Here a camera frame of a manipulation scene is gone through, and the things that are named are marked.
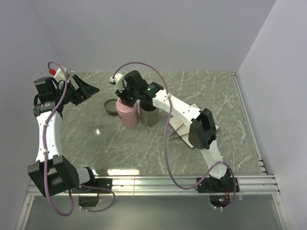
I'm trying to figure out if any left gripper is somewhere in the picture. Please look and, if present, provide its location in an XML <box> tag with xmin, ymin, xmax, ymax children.
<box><xmin>54</xmin><ymin>75</ymin><xmax>99</xmax><ymax>105</ymax></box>

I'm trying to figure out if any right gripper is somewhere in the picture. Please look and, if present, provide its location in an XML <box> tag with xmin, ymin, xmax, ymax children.
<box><xmin>115</xmin><ymin>84</ymin><xmax>139</xmax><ymax>108</ymax></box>

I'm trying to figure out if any pink lid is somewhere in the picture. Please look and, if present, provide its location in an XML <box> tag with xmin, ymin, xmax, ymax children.
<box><xmin>116</xmin><ymin>99</ymin><xmax>137</xmax><ymax>115</ymax></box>

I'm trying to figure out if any grey lid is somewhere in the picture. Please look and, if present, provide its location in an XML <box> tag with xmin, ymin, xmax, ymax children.
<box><xmin>104</xmin><ymin>99</ymin><xmax>118</xmax><ymax>115</ymax></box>

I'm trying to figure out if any pink cylinder container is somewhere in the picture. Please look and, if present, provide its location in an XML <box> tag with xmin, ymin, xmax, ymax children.
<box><xmin>118</xmin><ymin>110</ymin><xmax>139</xmax><ymax>128</ymax></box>

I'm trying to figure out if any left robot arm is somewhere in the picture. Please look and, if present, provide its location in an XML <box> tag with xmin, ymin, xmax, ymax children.
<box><xmin>28</xmin><ymin>75</ymin><xmax>100</xmax><ymax>196</ymax></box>

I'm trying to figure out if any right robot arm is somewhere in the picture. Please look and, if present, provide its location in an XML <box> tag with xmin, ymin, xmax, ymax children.
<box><xmin>110</xmin><ymin>70</ymin><xmax>231</xmax><ymax>192</ymax></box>

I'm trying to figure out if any grey cylinder container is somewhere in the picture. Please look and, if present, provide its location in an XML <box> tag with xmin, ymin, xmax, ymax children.
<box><xmin>139</xmin><ymin>101</ymin><xmax>159</xmax><ymax>127</ymax></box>

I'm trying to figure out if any white square plate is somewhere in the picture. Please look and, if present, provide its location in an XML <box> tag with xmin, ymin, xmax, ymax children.
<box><xmin>166</xmin><ymin>103</ymin><xmax>221</xmax><ymax>149</ymax></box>

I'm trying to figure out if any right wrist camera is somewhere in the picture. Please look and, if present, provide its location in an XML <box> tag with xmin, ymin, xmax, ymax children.
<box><xmin>110</xmin><ymin>73</ymin><xmax>124</xmax><ymax>92</ymax></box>

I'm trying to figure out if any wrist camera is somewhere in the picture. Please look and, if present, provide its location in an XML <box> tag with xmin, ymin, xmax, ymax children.
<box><xmin>110</xmin><ymin>73</ymin><xmax>124</xmax><ymax>92</ymax></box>
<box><xmin>54</xmin><ymin>67</ymin><xmax>71</xmax><ymax>82</ymax></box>

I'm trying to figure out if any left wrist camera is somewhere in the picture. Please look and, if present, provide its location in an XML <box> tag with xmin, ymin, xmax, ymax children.
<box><xmin>54</xmin><ymin>67</ymin><xmax>71</xmax><ymax>82</ymax></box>

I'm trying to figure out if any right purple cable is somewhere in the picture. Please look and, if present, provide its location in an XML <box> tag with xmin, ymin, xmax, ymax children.
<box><xmin>112</xmin><ymin>61</ymin><xmax>237</xmax><ymax>211</ymax></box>

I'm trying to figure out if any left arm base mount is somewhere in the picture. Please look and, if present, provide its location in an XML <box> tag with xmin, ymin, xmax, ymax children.
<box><xmin>71</xmin><ymin>178</ymin><xmax>112</xmax><ymax>208</ymax></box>

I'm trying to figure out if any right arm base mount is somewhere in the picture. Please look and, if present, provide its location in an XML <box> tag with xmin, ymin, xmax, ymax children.
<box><xmin>194</xmin><ymin>176</ymin><xmax>240</xmax><ymax>209</ymax></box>

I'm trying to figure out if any aluminium rail frame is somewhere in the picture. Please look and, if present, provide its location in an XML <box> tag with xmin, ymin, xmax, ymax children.
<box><xmin>17</xmin><ymin>71</ymin><xmax>290</xmax><ymax>230</ymax></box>

